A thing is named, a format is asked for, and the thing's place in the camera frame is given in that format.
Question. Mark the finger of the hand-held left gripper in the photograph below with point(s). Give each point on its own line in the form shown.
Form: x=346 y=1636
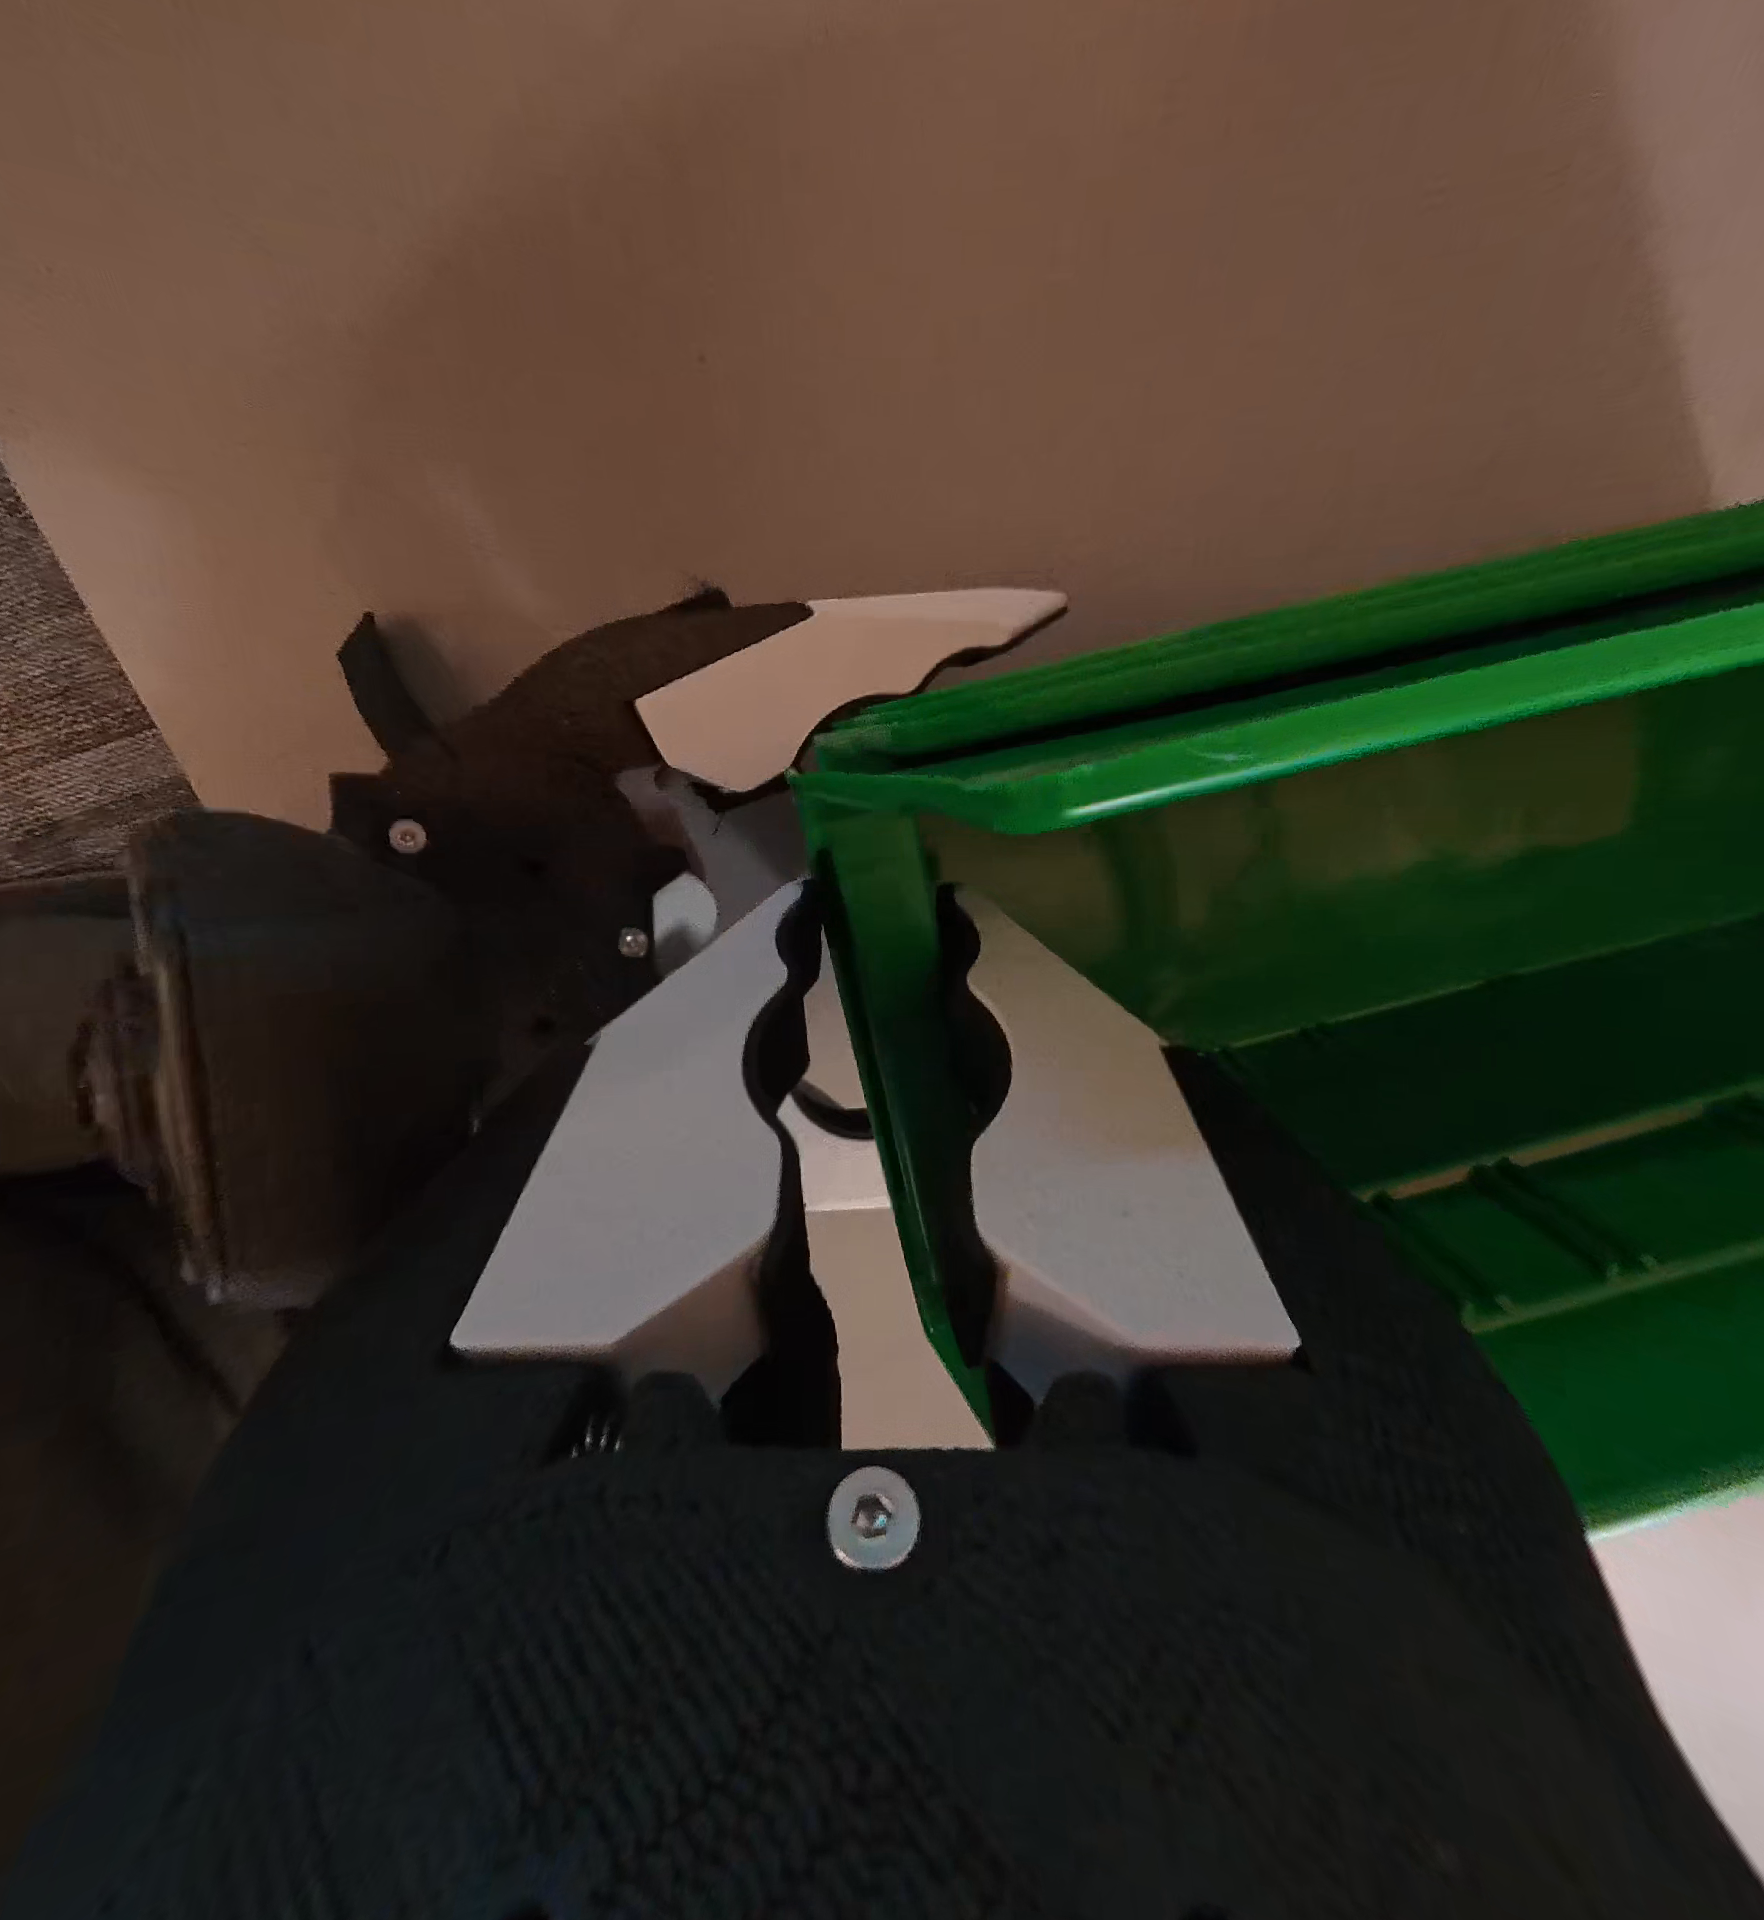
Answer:
x=821 y=660
x=739 y=856

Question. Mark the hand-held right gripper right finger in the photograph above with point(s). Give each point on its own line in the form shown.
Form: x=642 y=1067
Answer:
x=1123 y=1201

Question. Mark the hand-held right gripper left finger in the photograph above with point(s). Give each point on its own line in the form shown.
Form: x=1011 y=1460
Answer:
x=628 y=1201

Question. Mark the green plastic bin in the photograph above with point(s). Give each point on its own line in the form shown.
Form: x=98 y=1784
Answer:
x=1423 y=900
x=1423 y=631

